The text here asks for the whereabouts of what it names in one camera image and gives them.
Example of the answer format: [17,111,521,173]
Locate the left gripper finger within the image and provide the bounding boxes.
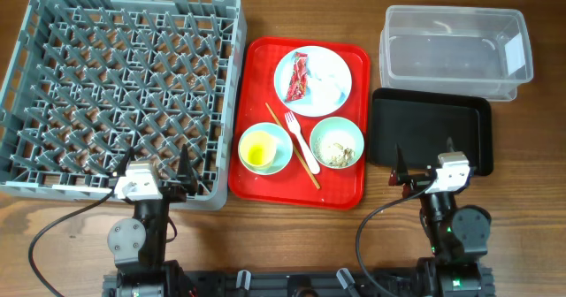
[176,145,197,185]
[115,147,134,177]

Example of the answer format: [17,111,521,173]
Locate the green bowl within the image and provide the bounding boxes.
[310,117,365,170]

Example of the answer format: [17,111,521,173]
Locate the yellow plastic cup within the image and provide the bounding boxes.
[239,131,277,171]

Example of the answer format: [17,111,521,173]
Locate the light blue bowl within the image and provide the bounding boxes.
[237,122,293,175]

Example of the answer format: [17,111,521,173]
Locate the white tissue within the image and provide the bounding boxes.
[308,64,342,105]

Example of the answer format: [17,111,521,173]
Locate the red snack wrapper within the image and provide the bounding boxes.
[285,52,308,103]

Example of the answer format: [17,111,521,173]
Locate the rice food scraps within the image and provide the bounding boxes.
[315,131,356,168]

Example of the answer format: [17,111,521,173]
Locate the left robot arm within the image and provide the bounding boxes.
[103,146,198,297]

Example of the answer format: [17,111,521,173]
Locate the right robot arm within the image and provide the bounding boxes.
[389,148,495,296]

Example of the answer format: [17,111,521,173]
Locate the grey dishwasher rack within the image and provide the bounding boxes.
[1,0,247,210]

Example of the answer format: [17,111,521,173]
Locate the black plastic tray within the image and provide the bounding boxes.
[367,88,493,176]

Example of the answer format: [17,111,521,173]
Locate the clear plastic bin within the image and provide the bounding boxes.
[379,5,534,102]

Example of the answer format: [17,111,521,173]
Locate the wooden chopstick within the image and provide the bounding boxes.
[264,102,322,190]

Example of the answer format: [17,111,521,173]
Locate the light blue plate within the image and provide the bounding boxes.
[273,46,353,118]

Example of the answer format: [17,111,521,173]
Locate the white plastic fork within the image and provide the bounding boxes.
[285,111,320,175]

